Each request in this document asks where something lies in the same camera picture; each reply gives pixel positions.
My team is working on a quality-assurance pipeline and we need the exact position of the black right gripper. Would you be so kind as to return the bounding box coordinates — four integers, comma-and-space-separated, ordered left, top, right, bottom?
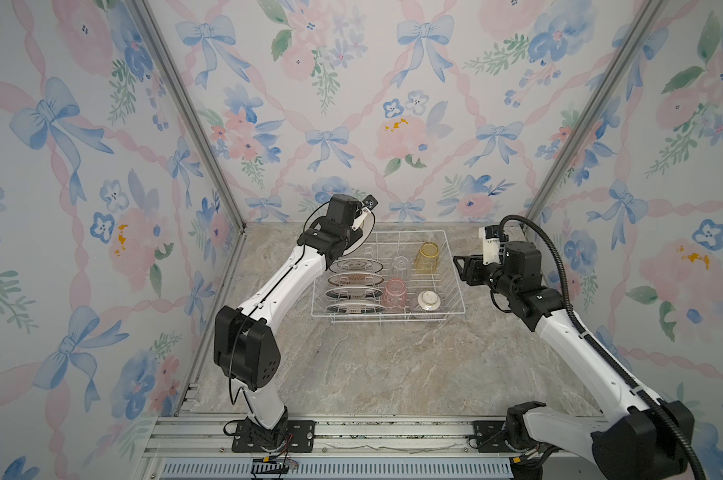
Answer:
452, 253, 517, 303

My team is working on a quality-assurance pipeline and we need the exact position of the cream plate green rim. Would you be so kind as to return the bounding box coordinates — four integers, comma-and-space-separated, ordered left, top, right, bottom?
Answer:
344, 207, 375, 256
330, 258, 383, 274

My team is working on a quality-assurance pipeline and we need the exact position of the plate with red pattern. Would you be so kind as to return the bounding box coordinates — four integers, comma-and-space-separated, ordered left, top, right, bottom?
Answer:
325, 285, 383, 301
328, 272, 385, 287

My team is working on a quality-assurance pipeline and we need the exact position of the white wire dish rack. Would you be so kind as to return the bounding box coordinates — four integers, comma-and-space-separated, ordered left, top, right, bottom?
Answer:
311, 229, 465, 323

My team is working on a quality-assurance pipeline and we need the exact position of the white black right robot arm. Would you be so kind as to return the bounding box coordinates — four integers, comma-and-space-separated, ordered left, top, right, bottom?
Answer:
453, 240, 705, 479

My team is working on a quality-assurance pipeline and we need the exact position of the yellow plastic cup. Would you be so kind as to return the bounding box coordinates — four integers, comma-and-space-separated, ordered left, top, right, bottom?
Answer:
413, 242, 441, 275

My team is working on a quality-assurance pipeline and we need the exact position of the small white bowl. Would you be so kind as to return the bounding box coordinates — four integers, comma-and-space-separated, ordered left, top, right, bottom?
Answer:
415, 290, 441, 312

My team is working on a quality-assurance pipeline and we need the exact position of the clear plastic cup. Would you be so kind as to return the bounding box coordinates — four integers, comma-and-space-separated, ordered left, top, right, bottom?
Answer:
391, 255, 411, 282

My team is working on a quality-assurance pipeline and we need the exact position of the pink plastic cup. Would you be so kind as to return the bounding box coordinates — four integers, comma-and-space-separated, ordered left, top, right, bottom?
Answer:
381, 278, 407, 314

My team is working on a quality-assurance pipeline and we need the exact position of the grey vent grille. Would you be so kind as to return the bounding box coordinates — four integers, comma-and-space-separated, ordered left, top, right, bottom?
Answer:
157, 457, 513, 479

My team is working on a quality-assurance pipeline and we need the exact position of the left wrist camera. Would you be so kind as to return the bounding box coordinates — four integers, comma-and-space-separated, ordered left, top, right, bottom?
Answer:
352, 194, 379, 232

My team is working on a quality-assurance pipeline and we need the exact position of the black corrugated cable conduit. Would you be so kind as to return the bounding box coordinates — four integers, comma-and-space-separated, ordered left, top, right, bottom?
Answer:
497, 214, 707, 480

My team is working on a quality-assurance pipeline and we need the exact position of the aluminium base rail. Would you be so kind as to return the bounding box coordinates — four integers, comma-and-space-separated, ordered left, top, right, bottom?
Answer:
133, 413, 603, 479

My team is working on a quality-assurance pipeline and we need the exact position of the aluminium frame post left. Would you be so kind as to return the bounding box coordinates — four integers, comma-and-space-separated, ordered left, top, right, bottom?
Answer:
126, 0, 246, 234

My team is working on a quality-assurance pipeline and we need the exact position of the aluminium frame post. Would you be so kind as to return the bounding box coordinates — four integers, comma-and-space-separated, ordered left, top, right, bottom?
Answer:
523, 0, 665, 220
126, 0, 246, 234

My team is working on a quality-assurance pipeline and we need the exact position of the aluminium frame post right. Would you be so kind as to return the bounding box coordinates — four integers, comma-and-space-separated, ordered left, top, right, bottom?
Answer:
523, 0, 665, 220

